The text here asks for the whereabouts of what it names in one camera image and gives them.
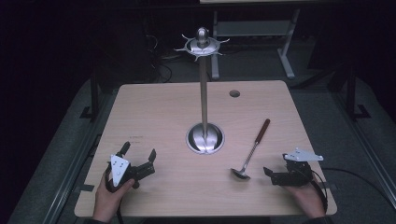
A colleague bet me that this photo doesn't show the person's left hand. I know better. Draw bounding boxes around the person's left hand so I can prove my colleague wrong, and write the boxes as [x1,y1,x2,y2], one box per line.
[92,172,136,224]

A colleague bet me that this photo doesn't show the grey metal rail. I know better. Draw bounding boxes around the grey metal rail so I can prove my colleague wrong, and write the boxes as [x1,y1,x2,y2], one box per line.
[41,92,117,224]
[331,92,396,206]

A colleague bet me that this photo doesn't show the metal utensil rack stand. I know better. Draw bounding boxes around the metal utensil rack stand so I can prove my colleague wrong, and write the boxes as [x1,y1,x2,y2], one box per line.
[174,26,231,156]

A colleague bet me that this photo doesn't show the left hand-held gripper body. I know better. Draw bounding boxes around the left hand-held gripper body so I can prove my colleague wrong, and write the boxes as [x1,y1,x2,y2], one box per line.
[106,152,156,190]

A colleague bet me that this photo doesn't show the white metal desk frame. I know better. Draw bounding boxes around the white metal desk frame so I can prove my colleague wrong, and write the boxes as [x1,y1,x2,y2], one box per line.
[210,8,302,80]

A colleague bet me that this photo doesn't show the black floor cables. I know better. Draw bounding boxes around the black floor cables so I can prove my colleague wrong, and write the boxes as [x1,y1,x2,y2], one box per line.
[144,33,174,84]

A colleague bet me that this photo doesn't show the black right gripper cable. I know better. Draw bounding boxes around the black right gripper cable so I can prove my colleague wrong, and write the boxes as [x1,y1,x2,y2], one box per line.
[306,167,396,216]

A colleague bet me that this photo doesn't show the person's right hand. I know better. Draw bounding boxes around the person's right hand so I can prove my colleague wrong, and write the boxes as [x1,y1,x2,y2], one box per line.
[284,181,327,219]

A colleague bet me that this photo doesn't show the metal ladle with brown handle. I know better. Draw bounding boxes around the metal ladle with brown handle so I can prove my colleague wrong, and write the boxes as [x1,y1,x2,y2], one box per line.
[230,118,271,181]

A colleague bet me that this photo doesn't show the black metal stand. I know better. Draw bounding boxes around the black metal stand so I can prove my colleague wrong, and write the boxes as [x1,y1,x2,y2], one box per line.
[330,63,372,121]
[79,69,101,121]

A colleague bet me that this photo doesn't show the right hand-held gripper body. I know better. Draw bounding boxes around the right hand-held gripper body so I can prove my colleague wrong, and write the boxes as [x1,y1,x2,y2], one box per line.
[270,147,325,188]

